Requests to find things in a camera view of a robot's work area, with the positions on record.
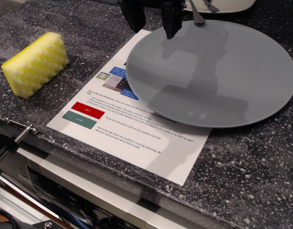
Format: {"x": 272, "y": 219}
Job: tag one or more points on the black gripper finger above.
{"x": 172, "y": 16}
{"x": 133, "y": 13}

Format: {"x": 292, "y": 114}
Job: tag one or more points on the yellow sponge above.
{"x": 34, "y": 66}

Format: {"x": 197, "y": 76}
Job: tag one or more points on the grey round plate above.
{"x": 217, "y": 75}

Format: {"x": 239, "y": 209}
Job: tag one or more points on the white bowl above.
{"x": 224, "y": 6}

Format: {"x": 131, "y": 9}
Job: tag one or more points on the laminated dishwasher instruction sheet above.
{"x": 107, "y": 115}

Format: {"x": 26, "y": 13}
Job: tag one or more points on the metal clamp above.
{"x": 11, "y": 144}

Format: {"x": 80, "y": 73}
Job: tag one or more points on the stainless steel dishwasher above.
{"x": 87, "y": 200}

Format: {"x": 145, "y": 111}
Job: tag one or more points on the metal spoon handle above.
{"x": 198, "y": 19}

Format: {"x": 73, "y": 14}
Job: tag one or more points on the metal fork handle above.
{"x": 210, "y": 6}

